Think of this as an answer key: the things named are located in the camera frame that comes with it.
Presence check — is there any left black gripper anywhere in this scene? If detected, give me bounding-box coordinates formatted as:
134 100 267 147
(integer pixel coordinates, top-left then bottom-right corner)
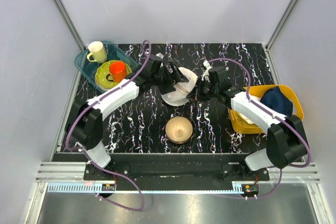
151 61 188 95

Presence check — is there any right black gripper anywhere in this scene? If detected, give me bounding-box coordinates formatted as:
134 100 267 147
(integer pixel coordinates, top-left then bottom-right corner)
187 78 219 102

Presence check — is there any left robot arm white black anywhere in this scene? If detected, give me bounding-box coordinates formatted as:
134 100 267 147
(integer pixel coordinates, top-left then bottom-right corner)
66 55 197 180

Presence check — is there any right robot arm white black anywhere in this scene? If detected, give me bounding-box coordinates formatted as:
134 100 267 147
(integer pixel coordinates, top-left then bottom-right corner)
190 67 309 180

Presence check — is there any yellow plastic basket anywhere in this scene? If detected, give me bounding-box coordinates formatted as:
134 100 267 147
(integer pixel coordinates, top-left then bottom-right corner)
229 84 304 134

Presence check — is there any white cloth in basket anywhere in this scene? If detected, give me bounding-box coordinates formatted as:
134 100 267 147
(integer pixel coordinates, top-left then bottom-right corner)
237 112 255 125

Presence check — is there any black marble pattern mat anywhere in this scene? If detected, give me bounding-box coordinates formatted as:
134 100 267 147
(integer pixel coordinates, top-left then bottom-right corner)
101 43 275 154

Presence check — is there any navy blue garment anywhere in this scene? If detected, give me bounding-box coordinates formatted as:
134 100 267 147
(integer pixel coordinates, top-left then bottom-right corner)
260 87 293 116

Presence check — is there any orange cup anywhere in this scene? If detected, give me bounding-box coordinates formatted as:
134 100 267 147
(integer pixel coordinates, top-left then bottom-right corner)
106 61 128 83

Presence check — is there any yellow-green plate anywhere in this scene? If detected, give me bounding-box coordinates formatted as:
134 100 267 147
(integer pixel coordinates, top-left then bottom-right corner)
95 60 132 91

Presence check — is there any pale yellow mug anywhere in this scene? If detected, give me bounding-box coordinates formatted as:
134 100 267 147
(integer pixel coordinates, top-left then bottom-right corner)
87 41 107 63

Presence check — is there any teal plastic bin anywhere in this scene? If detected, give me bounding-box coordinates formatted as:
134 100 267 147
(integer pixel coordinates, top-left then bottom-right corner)
75 41 140 93

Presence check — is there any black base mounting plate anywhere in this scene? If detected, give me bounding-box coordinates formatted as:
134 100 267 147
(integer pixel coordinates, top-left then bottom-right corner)
73 153 270 185

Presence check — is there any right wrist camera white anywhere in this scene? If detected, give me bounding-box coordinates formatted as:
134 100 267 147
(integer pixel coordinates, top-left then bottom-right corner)
202 60 212 81

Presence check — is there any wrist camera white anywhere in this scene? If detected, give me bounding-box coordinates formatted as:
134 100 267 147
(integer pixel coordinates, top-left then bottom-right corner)
202 60 212 81
156 53 164 59

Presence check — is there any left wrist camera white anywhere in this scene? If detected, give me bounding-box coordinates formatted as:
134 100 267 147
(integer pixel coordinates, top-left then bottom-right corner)
156 53 164 59

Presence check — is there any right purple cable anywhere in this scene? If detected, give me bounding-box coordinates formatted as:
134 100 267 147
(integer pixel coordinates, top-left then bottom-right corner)
208 58 312 200

